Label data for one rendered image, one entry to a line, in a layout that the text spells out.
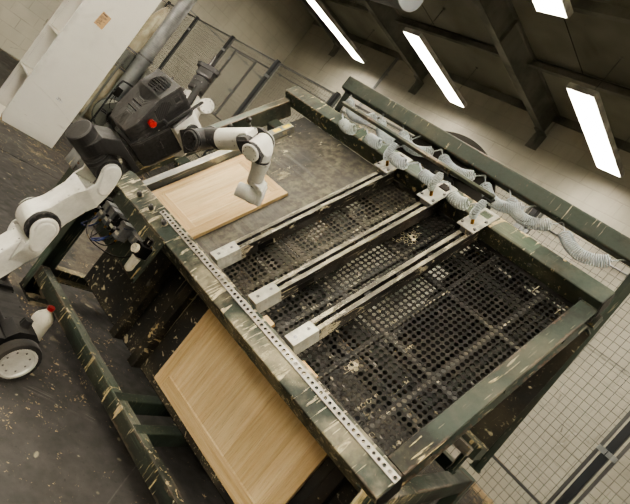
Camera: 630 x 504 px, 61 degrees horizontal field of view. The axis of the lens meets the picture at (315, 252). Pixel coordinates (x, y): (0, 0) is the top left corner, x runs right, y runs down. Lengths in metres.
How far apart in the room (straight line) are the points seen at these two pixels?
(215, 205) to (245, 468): 1.25
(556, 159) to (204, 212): 5.83
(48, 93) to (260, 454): 4.85
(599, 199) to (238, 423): 5.83
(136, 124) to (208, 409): 1.26
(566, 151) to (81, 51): 5.92
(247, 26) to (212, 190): 9.13
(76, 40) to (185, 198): 3.69
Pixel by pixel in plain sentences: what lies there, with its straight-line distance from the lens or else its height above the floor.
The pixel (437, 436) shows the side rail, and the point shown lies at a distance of 1.95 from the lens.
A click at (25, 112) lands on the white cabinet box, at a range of 6.41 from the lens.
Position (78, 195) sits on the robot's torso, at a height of 0.80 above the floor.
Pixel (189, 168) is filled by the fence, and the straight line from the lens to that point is 3.00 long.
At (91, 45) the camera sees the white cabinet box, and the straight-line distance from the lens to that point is 6.33.
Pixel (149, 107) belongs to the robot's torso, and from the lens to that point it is 2.34.
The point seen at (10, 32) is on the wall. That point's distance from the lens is 10.72.
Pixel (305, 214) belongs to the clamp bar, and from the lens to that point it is 2.58.
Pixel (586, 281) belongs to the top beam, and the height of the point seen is 1.85.
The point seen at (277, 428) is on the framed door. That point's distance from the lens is 2.30.
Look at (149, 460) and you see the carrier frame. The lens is 2.42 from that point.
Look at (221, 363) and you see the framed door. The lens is 2.50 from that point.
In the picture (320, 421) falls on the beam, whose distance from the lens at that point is 1.93.
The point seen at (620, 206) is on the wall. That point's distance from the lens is 7.30.
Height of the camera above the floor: 1.43
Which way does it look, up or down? 5 degrees down
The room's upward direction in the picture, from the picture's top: 39 degrees clockwise
